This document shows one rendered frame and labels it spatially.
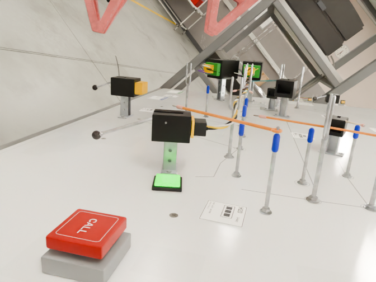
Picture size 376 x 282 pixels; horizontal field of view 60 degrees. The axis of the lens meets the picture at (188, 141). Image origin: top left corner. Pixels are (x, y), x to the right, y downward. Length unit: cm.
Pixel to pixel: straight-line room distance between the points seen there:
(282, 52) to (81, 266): 785
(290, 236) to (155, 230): 14
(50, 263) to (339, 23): 138
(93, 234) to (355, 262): 24
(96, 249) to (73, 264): 2
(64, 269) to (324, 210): 31
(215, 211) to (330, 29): 119
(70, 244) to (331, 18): 136
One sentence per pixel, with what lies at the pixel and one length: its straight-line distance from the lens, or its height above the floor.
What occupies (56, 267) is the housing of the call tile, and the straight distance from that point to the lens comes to 30.
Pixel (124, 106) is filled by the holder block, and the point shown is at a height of 95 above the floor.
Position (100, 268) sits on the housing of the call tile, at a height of 110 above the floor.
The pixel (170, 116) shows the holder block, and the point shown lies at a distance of 46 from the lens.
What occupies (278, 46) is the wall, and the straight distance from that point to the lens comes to 806.
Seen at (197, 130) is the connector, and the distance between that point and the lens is 48.
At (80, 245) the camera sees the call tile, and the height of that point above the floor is 110.
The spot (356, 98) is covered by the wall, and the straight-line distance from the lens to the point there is 808.
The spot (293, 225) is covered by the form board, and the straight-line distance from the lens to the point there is 40.
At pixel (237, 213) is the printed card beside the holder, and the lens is 40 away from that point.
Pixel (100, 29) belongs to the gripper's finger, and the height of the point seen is 115.
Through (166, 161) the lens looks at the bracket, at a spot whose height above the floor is 109.
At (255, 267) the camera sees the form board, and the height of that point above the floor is 118.
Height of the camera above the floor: 130
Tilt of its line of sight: 20 degrees down
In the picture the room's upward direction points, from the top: 53 degrees clockwise
